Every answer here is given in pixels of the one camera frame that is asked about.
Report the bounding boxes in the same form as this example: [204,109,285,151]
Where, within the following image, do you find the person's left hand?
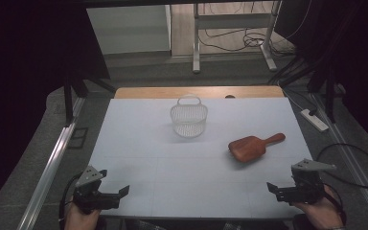
[64,201,102,230]

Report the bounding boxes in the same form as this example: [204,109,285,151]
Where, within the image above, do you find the dark square floor plate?
[67,126,89,150]

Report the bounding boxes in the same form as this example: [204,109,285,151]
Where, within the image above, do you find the white mesh plastic basket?
[170,94,209,139]

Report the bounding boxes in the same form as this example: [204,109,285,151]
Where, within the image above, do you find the black curtain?
[273,0,368,145]
[0,0,111,221]

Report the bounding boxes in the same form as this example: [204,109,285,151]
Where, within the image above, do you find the wooden table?
[114,85,286,100]

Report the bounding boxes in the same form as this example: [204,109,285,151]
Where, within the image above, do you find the tangled black floor cables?
[200,28,296,58]

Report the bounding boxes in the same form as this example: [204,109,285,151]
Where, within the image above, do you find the white metal desk frame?
[192,0,284,74]

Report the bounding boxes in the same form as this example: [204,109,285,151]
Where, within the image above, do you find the aluminium rail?
[310,93,368,228]
[16,96,86,230]

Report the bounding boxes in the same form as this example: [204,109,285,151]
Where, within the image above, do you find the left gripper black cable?
[58,172,83,230]

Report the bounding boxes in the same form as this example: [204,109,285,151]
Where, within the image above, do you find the wooden paddle hairbrush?
[227,132,287,164]

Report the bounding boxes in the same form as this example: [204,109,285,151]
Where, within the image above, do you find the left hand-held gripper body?
[72,165,123,215]

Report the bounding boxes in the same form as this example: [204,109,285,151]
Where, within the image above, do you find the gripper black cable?
[58,172,83,230]
[323,183,348,226]

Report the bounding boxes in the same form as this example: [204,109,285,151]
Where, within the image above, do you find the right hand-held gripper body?
[276,158,337,205]

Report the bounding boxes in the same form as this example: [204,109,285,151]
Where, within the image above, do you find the white wall panel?
[85,4,173,56]

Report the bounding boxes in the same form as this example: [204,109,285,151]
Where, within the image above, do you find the black looped cable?
[315,142,368,190]

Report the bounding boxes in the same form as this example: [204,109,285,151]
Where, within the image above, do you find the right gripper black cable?
[323,183,348,226]

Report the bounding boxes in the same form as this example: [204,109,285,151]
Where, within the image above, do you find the white power strip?
[300,108,330,133]

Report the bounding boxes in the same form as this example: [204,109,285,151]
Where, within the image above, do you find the person's right hand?
[290,185,345,230]

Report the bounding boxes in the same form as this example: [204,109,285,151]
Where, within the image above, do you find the black stand legs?
[306,68,347,125]
[62,75,117,127]

